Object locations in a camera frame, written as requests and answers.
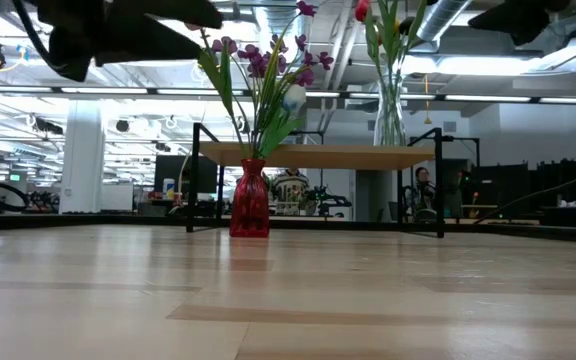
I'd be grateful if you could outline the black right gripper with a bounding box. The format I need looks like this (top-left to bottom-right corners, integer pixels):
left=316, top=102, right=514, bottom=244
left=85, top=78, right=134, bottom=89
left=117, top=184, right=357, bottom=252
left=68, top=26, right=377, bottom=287
left=467, top=0, right=573, bottom=47

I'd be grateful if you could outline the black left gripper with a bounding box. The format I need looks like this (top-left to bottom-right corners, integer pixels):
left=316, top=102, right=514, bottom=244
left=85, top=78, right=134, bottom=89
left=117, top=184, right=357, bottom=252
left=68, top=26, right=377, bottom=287
left=36, top=0, right=225, bottom=84

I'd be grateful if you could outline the purple artificial flower bunch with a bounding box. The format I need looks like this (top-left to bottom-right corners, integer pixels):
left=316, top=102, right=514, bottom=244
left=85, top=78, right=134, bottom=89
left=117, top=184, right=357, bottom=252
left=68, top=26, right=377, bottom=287
left=210, top=0, right=336, bottom=161

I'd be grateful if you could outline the yellow-orange artificial tulip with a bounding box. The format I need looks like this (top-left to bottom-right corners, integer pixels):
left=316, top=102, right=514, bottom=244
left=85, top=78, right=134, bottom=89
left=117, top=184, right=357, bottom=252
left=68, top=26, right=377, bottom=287
left=377, top=0, right=400, bottom=76

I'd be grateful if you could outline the white and blue tulip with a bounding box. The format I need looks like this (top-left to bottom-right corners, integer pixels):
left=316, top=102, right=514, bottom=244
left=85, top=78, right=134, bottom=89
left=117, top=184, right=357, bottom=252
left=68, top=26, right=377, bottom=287
left=260, top=83, right=309, bottom=159

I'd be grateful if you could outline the red artificial tulip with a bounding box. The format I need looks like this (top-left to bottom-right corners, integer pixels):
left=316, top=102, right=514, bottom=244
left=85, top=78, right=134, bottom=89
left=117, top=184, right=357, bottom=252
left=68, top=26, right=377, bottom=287
left=354, top=0, right=388, bottom=101

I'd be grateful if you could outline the clear glass vase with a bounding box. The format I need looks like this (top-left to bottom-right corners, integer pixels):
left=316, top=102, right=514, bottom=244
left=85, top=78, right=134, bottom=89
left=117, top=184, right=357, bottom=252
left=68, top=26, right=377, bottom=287
left=372, top=64, right=408, bottom=148

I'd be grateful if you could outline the red glass vase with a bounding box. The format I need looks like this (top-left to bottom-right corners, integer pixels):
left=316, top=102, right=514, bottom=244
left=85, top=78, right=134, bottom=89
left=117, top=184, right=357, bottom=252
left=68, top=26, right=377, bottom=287
left=228, top=158, right=271, bottom=239

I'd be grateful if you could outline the wooden shelf with black legs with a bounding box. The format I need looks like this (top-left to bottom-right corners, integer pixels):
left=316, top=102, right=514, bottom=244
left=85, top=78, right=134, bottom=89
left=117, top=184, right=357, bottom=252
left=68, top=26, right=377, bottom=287
left=186, top=122, right=445, bottom=240

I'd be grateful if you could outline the black computer monitor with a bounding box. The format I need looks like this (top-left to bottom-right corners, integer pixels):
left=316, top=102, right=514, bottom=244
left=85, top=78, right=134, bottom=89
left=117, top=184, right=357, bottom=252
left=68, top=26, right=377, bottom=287
left=153, top=154, right=218, bottom=195

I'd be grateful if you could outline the white square column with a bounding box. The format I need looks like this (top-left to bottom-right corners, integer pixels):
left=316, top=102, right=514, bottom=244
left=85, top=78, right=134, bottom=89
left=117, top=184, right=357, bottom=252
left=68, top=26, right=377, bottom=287
left=59, top=99, right=107, bottom=215

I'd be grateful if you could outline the black background cabinet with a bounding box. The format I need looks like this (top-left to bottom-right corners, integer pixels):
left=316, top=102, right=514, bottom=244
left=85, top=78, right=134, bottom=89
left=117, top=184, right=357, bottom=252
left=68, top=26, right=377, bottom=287
left=530, top=159, right=576, bottom=229

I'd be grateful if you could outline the person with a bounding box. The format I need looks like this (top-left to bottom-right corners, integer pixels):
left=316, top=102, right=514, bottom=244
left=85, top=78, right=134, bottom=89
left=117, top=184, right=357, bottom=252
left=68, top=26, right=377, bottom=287
left=410, top=166, right=440, bottom=222
left=270, top=168, right=314, bottom=217

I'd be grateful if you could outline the silver ventilation duct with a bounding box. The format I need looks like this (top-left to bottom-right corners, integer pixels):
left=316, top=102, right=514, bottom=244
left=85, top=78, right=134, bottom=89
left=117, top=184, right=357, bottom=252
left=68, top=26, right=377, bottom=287
left=415, top=0, right=472, bottom=44
left=253, top=0, right=310, bottom=91

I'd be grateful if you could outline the black metal table frame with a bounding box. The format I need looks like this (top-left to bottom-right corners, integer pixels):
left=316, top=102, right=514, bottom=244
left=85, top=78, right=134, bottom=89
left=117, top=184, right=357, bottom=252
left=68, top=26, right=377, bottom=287
left=0, top=212, right=576, bottom=246

